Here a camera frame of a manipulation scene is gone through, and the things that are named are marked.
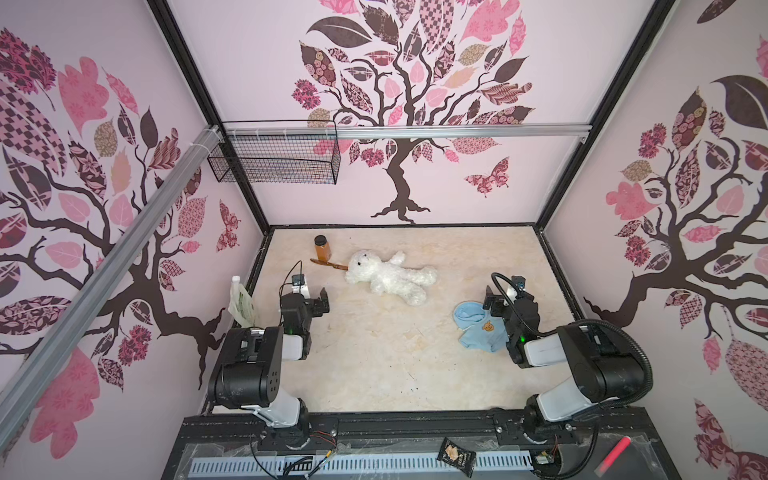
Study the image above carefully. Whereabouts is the light blue bear hoodie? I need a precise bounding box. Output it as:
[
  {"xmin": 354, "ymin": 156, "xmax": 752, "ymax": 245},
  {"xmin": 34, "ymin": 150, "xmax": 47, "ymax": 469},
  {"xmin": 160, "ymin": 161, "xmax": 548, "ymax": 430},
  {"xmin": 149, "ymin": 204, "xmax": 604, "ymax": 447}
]
[{"xmin": 453, "ymin": 301, "xmax": 508, "ymax": 353}]

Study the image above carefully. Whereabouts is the white teddy bear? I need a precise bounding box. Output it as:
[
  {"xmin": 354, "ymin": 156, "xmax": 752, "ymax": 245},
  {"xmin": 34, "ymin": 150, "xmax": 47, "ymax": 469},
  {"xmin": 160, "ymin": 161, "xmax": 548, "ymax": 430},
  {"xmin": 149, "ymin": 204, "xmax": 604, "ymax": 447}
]
[{"xmin": 345, "ymin": 250, "xmax": 438, "ymax": 307}]

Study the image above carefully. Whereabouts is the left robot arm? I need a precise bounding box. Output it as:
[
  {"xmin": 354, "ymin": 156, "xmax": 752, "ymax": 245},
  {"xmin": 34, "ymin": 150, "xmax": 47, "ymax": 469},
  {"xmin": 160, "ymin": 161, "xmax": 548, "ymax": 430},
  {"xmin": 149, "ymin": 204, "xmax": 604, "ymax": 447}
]
[{"xmin": 206, "ymin": 289, "xmax": 330, "ymax": 447}]

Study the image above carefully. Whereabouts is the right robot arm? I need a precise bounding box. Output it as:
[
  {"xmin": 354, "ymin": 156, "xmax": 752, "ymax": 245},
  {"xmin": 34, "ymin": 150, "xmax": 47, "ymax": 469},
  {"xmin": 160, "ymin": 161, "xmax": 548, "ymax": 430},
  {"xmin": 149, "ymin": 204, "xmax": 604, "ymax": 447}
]
[{"xmin": 483, "ymin": 286, "xmax": 653, "ymax": 444}]

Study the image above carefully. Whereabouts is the brown wooden spoon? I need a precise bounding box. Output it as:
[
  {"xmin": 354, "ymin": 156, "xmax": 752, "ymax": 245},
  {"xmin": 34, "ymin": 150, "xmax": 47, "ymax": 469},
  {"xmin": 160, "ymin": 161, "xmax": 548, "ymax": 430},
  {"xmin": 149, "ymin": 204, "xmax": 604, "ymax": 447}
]
[{"xmin": 310, "ymin": 258, "xmax": 348, "ymax": 271}]

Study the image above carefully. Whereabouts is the amber bottle black cap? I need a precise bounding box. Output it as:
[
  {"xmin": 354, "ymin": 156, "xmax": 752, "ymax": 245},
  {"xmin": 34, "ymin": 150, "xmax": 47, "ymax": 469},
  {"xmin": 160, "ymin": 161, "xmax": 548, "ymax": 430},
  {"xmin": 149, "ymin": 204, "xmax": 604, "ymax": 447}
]
[{"xmin": 314, "ymin": 235, "xmax": 332, "ymax": 263}]

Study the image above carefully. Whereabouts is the white green pouch bottle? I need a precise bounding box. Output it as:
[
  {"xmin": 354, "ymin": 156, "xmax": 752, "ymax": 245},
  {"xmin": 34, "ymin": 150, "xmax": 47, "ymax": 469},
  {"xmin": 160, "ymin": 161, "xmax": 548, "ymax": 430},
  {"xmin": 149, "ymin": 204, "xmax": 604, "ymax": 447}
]
[{"xmin": 228, "ymin": 276, "xmax": 257, "ymax": 328}]

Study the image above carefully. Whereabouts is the small dark snack packet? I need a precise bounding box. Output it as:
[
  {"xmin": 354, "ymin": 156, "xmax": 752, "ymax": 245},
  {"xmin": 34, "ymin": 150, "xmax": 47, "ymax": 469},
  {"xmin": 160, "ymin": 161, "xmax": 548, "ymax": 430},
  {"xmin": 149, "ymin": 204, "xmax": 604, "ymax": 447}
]
[{"xmin": 437, "ymin": 437, "xmax": 477, "ymax": 478}]

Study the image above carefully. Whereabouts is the pink marker pen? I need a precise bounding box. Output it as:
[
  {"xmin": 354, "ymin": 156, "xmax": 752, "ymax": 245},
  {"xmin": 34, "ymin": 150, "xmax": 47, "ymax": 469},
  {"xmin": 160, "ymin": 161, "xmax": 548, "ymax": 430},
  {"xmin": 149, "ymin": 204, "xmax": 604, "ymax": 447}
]
[{"xmin": 594, "ymin": 436, "xmax": 632, "ymax": 478}]

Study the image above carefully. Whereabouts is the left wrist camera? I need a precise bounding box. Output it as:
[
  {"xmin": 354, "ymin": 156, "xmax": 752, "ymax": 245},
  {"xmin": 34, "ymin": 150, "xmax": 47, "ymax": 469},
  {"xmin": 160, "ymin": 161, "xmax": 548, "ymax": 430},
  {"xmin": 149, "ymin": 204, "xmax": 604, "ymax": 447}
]
[{"xmin": 291, "ymin": 273, "xmax": 310, "ymax": 298}]

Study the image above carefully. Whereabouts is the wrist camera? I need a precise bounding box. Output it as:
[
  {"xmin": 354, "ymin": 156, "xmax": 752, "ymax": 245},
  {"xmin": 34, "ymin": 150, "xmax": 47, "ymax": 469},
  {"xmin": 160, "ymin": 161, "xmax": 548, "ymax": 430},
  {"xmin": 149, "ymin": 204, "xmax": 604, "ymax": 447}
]
[
  {"xmin": 510, "ymin": 275, "xmax": 526, "ymax": 297},
  {"xmin": 291, "ymin": 273, "xmax": 310, "ymax": 298}
]

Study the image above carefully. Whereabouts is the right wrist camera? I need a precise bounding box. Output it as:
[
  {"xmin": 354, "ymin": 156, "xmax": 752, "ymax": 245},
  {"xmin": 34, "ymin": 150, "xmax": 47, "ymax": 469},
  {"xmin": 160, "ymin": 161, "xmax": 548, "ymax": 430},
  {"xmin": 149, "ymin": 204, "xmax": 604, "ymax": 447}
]
[{"xmin": 510, "ymin": 275, "xmax": 526, "ymax": 297}]

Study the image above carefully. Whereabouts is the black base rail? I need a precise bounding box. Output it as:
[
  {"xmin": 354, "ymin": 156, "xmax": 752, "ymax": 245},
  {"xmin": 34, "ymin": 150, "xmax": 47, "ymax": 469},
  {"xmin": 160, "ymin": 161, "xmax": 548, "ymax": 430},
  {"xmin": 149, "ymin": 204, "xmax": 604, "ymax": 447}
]
[{"xmin": 174, "ymin": 407, "xmax": 658, "ymax": 451}]

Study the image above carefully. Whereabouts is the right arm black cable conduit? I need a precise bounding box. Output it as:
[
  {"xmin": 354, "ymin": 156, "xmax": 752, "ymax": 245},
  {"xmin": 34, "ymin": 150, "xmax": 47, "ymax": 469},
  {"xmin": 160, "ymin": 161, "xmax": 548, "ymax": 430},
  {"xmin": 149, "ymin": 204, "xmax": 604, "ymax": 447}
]
[{"xmin": 490, "ymin": 272, "xmax": 654, "ymax": 409}]

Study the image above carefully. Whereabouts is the black wire basket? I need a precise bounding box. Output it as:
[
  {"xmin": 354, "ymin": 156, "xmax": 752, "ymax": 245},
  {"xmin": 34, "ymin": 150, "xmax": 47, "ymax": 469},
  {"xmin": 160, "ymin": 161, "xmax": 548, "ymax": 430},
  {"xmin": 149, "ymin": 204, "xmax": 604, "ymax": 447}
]
[{"xmin": 208, "ymin": 120, "xmax": 341, "ymax": 185}]

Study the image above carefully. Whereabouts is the white slotted cable duct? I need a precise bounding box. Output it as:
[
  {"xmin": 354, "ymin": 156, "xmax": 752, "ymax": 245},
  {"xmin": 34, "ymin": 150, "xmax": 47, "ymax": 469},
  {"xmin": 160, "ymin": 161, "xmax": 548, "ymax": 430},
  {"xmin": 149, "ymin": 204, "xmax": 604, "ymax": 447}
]
[{"xmin": 187, "ymin": 451, "xmax": 535, "ymax": 479}]

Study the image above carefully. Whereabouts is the rear aluminium frame bar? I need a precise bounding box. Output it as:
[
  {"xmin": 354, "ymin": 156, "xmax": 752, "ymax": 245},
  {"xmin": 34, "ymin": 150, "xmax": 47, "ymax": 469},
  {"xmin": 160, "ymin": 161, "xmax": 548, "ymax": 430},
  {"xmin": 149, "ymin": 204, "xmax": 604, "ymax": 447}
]
[{"xmin": 224, "ymin": 123, "xmax": 592, "ymax": 140}]

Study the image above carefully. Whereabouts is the aluminium frame bar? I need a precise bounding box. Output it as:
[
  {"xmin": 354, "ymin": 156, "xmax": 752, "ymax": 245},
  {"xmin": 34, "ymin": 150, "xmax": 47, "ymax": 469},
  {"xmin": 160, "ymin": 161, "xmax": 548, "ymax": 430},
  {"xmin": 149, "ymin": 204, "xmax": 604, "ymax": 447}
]
[
  {"xmin": 0, "ymin": 125, "xmax": 223, "ymax": 448},
  {"xmin": 224, "ymin": 123, "xmax": 592, "ymax": 140}
]

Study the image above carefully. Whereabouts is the left aluminium frame bar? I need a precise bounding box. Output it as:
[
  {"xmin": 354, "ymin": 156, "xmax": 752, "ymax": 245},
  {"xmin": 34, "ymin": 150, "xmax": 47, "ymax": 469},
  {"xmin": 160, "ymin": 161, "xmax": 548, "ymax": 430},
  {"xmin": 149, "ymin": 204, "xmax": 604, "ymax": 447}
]
[{"xmin": 0, "ymin": 125, "xmax": 223, "ymax": 448}]

